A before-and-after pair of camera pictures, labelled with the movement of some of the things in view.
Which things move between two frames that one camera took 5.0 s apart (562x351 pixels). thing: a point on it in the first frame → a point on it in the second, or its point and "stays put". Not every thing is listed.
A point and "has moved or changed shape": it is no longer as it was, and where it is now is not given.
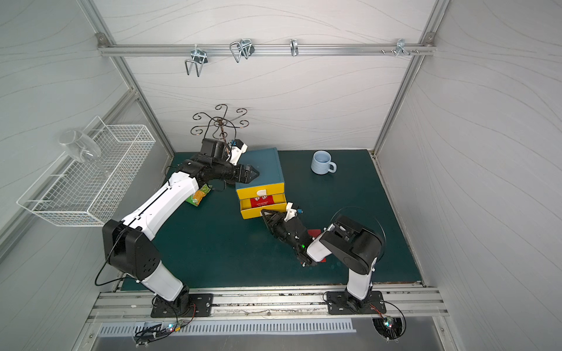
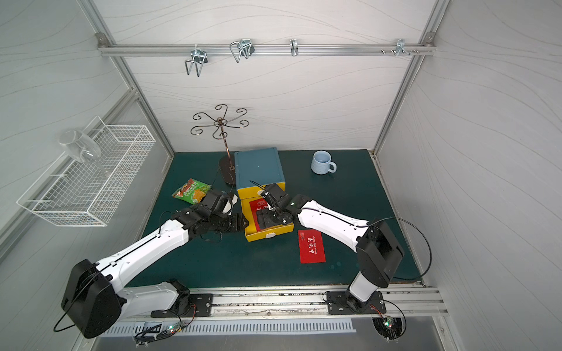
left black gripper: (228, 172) → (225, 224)
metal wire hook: (244, 47) stays put
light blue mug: (321, 161) stays put
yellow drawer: (246, 210) has moved or changed shape
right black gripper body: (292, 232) → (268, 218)
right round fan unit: (390, 327) stays put
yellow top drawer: (261, 191) stays put
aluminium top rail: (265, 49) stays put
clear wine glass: (81, 147) stays put
